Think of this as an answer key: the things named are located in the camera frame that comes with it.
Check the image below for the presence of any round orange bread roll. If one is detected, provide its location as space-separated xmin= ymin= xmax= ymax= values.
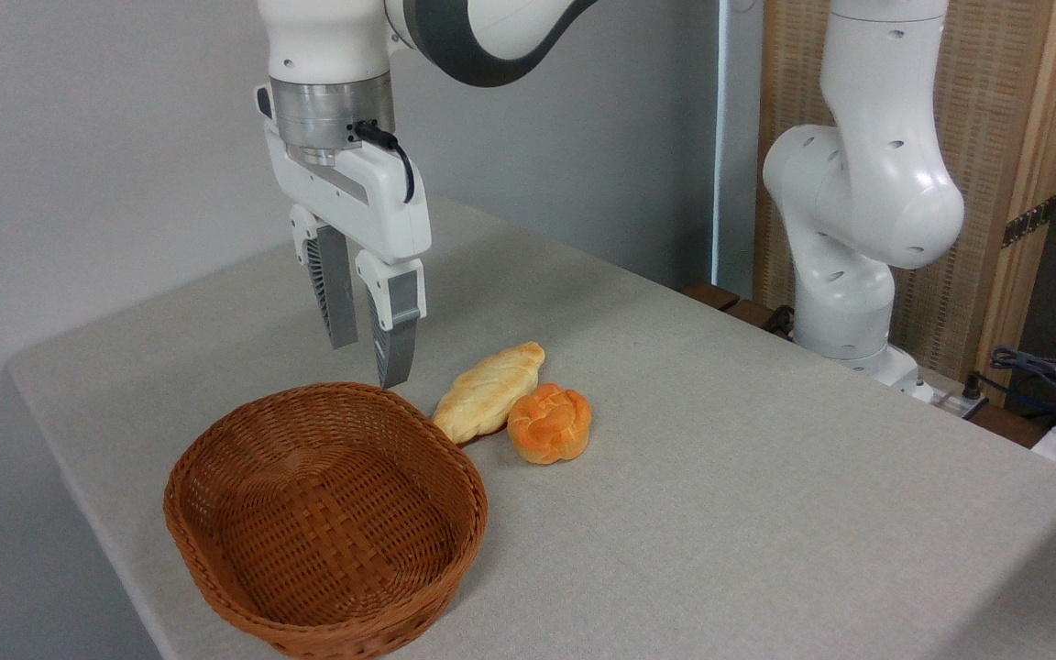
xmin=507 ymin=384 xmax=593 ymax=466

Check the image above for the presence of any brown wicker basket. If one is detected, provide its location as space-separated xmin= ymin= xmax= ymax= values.
xmin=163 ymin=382 xmax=490 ymax=660

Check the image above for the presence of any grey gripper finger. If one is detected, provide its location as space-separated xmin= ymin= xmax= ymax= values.
xmin=289 ymin=205 xmax=360 ymax=350
xmin=356 ymin=248 xmax=427 ymax=391

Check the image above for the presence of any white vertical pole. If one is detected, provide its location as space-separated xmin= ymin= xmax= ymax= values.
xmin=711 ymin=0 xmax=732 ymax=287

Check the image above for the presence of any black and blue cable bundle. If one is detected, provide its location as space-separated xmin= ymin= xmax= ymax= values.
xmin=989 ymin=346 xmax=1056 ymax=432

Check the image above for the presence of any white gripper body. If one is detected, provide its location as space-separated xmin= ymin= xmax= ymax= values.
xmin=258 ymin=85 xmax=434 ymax=266

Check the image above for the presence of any wooden woven folding screen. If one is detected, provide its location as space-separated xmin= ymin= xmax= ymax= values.
xmin=753 ymin=0 xmax=1056 ymax=409

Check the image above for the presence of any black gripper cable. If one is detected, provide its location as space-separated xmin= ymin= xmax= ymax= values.
xmin=353 ymin=119 xmax=417 ymax=205

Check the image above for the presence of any dark metal screen hinge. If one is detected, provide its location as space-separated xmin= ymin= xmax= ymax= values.
xmin=1002 ymin=195 xmax=1056 ymax=248

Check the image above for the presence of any long pale braided bread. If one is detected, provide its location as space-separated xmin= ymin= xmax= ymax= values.
xmin=433 ymin=342 xmax=546 ymax=446

